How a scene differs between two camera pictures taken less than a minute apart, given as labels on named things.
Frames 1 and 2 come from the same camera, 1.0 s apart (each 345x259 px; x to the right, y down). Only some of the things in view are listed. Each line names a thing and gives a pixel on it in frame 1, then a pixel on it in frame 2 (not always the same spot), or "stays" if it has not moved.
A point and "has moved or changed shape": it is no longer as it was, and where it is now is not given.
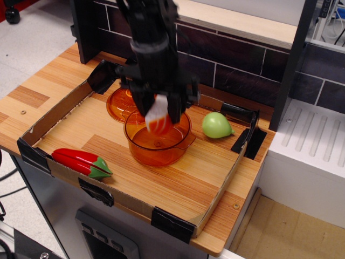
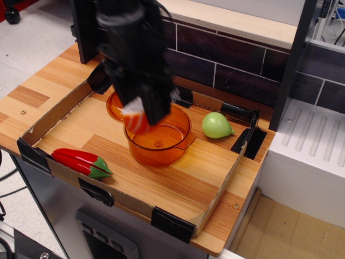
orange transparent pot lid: (120, 103) stays
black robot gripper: (154, 70) -> (131, 52)
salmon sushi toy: (157, 116) has moved or changed shape
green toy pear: (216, 125) stays
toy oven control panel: (101, 240) stays
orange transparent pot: (160, 149) stays
